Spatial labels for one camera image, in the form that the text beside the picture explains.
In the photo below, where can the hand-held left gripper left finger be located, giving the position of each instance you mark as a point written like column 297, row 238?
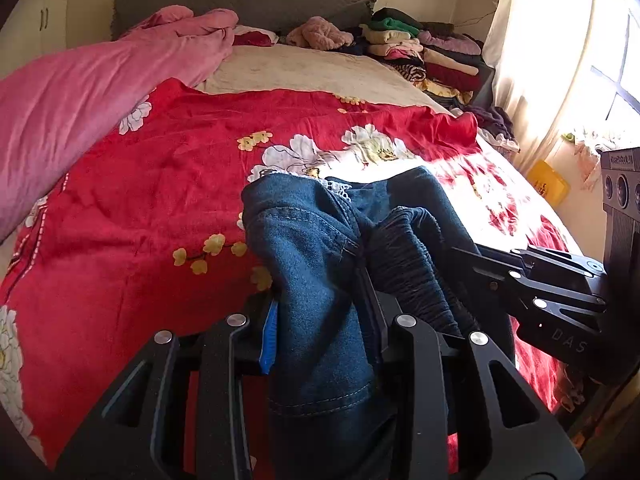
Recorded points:
column 270, row 335

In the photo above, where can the blue denim jeans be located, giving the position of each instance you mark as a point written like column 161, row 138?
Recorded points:
column 310, row 260

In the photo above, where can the window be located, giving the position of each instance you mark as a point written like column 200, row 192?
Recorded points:
column 625, row 60

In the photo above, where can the cream wardrobe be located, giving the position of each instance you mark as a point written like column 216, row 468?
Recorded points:
column 40, row 25

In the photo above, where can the beige bed sheet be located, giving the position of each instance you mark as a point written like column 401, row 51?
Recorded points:
column 310, row 70

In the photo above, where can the pink blanket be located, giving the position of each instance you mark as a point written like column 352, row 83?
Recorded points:
column 75, row 95

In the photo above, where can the pink fluffy garment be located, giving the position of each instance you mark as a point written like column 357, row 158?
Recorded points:
column 320, row 32

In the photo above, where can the red floral blanket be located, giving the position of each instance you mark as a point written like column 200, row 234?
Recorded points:
column 125, row 200

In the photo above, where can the yellow plastic container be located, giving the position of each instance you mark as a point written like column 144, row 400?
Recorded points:
column 547, row 182

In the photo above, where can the pale ruffled cloth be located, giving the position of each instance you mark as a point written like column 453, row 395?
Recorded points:
column 585, row 152

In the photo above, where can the cream curtain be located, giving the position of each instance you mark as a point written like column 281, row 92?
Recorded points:
column 540, row 60

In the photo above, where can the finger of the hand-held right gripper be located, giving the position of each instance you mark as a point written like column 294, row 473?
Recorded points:
column 560, row 262
column 530, row 295

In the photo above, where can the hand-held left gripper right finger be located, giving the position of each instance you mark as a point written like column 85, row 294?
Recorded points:
column 405, row 340

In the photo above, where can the dark ruffled garment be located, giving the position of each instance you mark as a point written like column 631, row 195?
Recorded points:
column 495, row 122

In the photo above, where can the stack of folded clothes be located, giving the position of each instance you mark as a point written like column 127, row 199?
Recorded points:
column 440, row 65

